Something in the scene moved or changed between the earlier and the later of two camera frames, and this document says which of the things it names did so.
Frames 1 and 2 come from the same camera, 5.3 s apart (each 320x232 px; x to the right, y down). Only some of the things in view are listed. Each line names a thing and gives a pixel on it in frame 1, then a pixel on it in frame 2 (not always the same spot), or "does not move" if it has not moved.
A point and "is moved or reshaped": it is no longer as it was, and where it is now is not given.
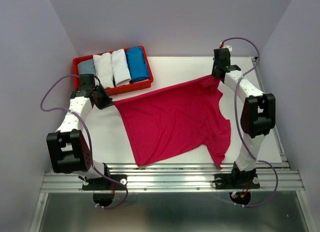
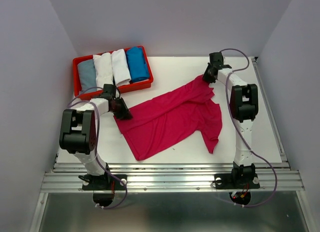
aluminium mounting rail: x=195 y=177 does not move
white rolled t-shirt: x=120 y=67 does not move
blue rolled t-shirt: x=137 y=65 does not move
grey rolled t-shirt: x=86 y=67 does not move
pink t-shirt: x=168 y=122 is moved or reshaped
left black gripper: x=106 y=101 -> x=125 y=114
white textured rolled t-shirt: x=103 y=69 does not move
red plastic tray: x=133 y=86 -> x=88 y=94
